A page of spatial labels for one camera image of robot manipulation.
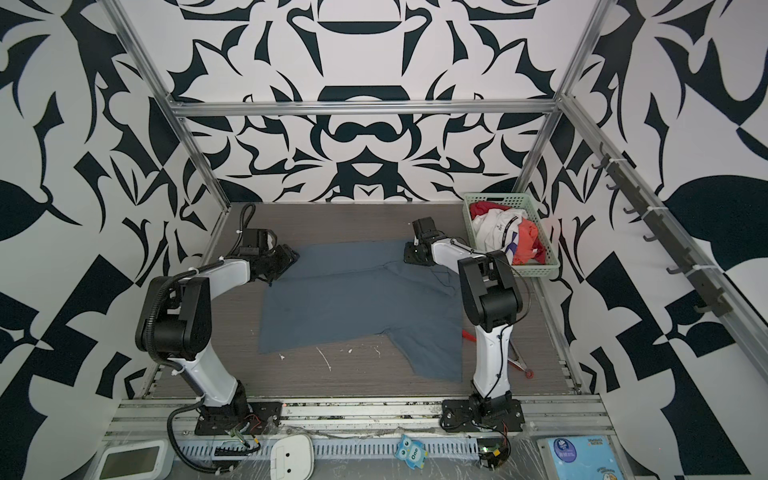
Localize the grey blue t shirt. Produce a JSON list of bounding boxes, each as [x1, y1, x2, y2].
[[259, 240, 463, 382]]

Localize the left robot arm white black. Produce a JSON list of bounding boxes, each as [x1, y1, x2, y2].
[[135, 203, 299, 424]]

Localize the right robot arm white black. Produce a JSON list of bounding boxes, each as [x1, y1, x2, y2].
[[404, 217, 524, 431]]

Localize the white t shirt in basket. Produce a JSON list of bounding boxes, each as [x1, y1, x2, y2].
[[471, 209, 528, 264]]

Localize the green plastic basket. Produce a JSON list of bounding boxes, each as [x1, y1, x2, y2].
[[463, 193, 560, 278]]

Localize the red t shirt in basket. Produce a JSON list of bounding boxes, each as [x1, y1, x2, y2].
[[469, 201, 546, 265]]

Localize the red pen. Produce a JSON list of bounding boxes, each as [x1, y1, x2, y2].
[[462, 329, 534, 379]]

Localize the white box device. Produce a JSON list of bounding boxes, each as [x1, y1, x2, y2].
[[270, 434, 315, 480]]

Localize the blue owl toy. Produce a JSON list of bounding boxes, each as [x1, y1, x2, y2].
[[394, 434, 429, 470]]

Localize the white tablet screen device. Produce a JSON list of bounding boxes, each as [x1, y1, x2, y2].
[[92, 440, 175, 480]]

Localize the blue labelled box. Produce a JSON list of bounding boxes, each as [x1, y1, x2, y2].
[[537, 435, 626, 480]]

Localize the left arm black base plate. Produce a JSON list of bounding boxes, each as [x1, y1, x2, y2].
[[194, 401, 283, 436]]

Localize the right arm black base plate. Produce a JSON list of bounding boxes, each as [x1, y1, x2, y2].
[[439, 396, 525, 433]]

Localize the horizontal aluminium frame bar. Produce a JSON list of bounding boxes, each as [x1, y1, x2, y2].
[[170, 99, 556, 118]]

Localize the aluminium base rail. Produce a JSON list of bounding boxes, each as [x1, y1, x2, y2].
[[103, 395, 615, 442]]

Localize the black wall hook rack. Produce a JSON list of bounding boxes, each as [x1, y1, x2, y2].
[[594, 142, 734, 317]]

